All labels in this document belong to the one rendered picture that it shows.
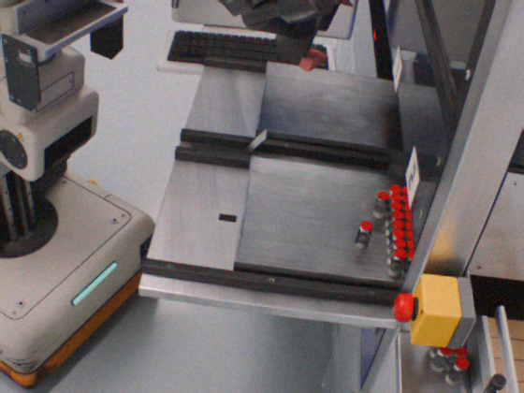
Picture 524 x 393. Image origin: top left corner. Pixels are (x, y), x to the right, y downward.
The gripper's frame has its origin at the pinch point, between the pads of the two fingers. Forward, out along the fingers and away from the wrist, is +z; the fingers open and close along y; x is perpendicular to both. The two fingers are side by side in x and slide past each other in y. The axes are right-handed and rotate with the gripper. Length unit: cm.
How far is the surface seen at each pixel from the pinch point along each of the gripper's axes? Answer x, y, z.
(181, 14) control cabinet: 71, -24, 34
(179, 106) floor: 131, -83, 110
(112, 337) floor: 45, -116, 29
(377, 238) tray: -20.4, -28.0, 8.8
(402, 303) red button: -37.9, -23.1, -13.4
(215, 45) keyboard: 52, -25, 32
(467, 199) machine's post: -37.3, -7.1, -11.1
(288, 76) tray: 25.2, -19.9, 28.3
